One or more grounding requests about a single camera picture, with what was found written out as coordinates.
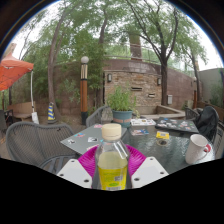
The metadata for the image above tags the leaning slender tree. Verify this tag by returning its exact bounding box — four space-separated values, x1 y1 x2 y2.
46 9 73 121

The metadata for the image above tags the small yellow card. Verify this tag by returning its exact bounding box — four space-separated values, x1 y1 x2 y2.
155 130 170 140

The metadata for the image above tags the wooden bench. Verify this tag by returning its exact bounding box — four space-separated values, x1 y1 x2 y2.
8 101 36 121

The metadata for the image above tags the blue yellow striped cone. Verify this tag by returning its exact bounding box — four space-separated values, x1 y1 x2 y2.
46 101 57 124

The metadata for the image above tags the green plant in teal pot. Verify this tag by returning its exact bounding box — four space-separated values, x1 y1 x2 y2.
105 85 138 128

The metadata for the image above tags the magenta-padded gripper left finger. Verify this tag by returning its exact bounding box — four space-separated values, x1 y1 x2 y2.
56 144 101 190

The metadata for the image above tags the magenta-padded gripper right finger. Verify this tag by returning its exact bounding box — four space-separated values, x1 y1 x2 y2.
127 144 170 190

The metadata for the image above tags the grey laptop with stickers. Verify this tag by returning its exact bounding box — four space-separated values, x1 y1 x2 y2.
60 123 129 156

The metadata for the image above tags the wooden globe lamp post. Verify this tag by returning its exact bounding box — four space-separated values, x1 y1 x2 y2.
193 77 199 109
79 55 90 126

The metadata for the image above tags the white ceramic mug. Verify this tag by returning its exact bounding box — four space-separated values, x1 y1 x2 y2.
184 133 212 165

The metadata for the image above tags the white printed booklet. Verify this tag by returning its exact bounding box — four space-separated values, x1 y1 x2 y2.
130 118 157 127

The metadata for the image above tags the orange canopy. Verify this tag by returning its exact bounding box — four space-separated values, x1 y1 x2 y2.
0 53 35 93

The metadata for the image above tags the yellow-labelled clear drink bottle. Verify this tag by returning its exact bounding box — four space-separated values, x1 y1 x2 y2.
92 123 133 192

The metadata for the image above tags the small colourful card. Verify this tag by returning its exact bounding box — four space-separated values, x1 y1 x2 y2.
130 128 150 136

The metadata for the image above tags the dark forked tree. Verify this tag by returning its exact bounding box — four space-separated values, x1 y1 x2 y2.
126 0 198 107

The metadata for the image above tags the black backpack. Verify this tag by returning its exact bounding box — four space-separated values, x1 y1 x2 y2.
194 105 220 143

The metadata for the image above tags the black laptop with stickers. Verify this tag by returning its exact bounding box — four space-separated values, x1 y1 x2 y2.
154 116 200 134

